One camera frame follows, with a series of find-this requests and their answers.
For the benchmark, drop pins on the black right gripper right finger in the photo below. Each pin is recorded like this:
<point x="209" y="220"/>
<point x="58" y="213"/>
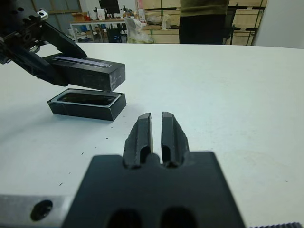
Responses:
<point x="173" y="140"/>

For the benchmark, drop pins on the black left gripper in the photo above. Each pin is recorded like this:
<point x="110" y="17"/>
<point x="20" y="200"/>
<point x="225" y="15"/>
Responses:
<point x="16" y="31"/>

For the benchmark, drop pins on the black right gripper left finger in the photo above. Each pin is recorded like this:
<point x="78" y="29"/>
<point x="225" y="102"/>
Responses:
<point x="140" y="140"/>

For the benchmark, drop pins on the black box lid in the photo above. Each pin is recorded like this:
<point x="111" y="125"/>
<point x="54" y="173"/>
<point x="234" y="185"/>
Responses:
<point x="90" y="76"/>

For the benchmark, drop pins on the brown cardboard box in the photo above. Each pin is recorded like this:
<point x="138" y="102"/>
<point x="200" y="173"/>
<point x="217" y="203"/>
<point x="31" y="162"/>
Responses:
<point x="79" y="16"/>

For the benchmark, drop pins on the black box base white insert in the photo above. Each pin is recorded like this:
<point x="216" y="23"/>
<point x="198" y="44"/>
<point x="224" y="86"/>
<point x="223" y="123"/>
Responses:
<point x="83" y="112"/>

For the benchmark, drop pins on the white carton red print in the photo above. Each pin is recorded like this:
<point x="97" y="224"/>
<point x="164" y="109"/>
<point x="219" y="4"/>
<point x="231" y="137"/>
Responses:
<point x="101" y="14"/>

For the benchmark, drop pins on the black computer tower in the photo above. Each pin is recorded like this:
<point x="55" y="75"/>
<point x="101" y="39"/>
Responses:
<point x="114" y="35"/>

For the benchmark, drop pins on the black computer monitor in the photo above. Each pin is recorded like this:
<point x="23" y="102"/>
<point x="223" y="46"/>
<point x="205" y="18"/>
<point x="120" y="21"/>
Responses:
<point x="109" y="6"/>

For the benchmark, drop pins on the crumpled plastic bag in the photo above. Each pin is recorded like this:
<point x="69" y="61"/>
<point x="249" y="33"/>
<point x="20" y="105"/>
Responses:
<point x="137" y="33"/>

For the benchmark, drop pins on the pink paper sign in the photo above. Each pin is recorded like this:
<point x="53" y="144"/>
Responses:
<point x="141" y="16"/>

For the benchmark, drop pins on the wooden crate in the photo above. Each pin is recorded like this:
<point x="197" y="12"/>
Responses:
<point x="166" y="38"/>
<point x="244" y="22"/>
<point x="244" y="3"/>

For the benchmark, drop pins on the standing person olive sweater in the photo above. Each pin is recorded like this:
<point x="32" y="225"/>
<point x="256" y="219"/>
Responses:
<point x="202" y="28"/>

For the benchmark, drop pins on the black mesh chair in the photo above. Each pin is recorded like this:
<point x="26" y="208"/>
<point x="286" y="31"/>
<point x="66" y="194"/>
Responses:
<point x="229" y="26"/>

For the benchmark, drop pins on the window with grey frame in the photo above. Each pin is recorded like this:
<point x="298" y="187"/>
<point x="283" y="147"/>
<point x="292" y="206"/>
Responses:
<point x="66" y="4"/>

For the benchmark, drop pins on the white frame desk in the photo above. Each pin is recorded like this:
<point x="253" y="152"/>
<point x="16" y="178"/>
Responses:
<point x="95" y="21"/>

